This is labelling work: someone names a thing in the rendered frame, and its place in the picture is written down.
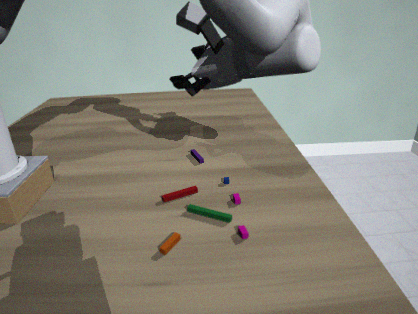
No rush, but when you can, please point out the magenta rod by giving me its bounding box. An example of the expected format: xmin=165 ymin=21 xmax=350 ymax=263
xmin=238 ymin=225 xmax=248 ymax=239
xmin=233 ymin=193 xmax=241 ymax=204

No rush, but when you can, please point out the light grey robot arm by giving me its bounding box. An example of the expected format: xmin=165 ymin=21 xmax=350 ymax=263
xmin=0 ymin=0 xmax=321 ymax=185

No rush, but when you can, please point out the green rod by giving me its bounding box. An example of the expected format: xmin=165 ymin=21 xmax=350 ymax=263
xmin=187 ymin=204 xmax=232 ymax=223

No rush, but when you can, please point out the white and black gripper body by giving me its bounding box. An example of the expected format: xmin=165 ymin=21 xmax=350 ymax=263
xmin=191 ymin=38 xmax=242 ymax=90

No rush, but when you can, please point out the red rod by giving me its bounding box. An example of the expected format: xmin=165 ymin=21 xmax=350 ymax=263
xmin=162 ymin=186 xmax=198 ymax=202

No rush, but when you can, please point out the purple rod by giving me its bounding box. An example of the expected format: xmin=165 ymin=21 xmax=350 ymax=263
xmin=191 ymin=149 xmax=204 ymax=163

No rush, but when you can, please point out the orange rod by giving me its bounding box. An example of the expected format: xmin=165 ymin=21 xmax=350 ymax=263
xmin=159 ymin=233 xmax=181 ymax=255

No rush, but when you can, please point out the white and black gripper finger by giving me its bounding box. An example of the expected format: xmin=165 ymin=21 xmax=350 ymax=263
xmin=170 ymin=73 xmax=210 ymax=96
xmin=191 ymin=35 xmax=229 ymax=60

